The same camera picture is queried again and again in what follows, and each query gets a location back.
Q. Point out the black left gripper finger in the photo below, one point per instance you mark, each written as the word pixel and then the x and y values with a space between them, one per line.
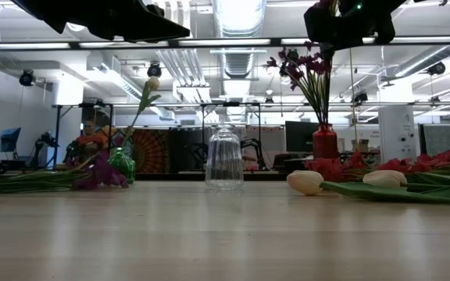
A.
pixel 143 23

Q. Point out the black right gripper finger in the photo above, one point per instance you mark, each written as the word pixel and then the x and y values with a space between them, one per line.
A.
pixel 322 27

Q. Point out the dark partition panel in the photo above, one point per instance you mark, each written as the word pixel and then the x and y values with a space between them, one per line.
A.
pixel 188 150

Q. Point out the brown cardboard box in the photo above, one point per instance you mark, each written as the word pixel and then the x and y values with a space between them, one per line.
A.
pixel 363 146

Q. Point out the long white LED light strip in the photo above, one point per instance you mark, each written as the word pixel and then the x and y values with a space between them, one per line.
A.
pixel 424 39

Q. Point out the red poppy flower bunch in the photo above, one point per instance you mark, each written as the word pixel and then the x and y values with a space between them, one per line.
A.
pixel 416 166

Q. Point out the red ribbed glass vase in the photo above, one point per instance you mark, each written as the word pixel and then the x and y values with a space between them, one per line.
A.
pixel 324 142

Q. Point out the person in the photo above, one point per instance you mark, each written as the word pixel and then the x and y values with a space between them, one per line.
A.
pixel 90 140

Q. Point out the black monitor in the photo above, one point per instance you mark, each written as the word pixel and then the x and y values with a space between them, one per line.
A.
pixel 299 136

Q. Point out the black table frame rail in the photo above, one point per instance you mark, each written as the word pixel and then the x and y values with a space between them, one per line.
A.
pixel 170 176

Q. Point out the black frame bar with lights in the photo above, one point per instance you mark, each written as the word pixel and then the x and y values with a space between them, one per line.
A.
pixel 172 43

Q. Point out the white column with outlets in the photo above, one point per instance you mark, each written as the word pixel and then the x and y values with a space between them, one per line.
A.
pixel 397 132

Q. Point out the orange mandala tapestry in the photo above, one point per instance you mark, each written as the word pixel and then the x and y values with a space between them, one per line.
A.
pixel 152 150

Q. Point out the clear ribbed glass vase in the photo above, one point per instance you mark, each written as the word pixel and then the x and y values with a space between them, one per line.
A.
pixel 224 164

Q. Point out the grey patterned panel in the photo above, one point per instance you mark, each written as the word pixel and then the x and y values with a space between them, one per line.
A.
pixel 440 138

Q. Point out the black ceiling spotlight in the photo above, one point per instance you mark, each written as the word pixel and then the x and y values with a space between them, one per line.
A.
pixel 154 71
pixel 27 78
pixel 436 68

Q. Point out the blue-lit monitor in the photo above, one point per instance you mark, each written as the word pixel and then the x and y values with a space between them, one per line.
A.
pixel 9 139

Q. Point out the purple artificial flower bunch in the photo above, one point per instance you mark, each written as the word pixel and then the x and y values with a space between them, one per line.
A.
pixel 315 66
pixel 104 175

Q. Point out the silver ventilation duct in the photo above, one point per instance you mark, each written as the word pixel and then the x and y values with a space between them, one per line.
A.
pixel 238 23

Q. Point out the white artificial tulip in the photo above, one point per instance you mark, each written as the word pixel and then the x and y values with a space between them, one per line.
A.
pixel 385 178
pixel 153 83
pixel 305 182

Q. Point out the green ribbed glass vase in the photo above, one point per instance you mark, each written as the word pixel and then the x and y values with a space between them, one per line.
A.
pixel 125 166

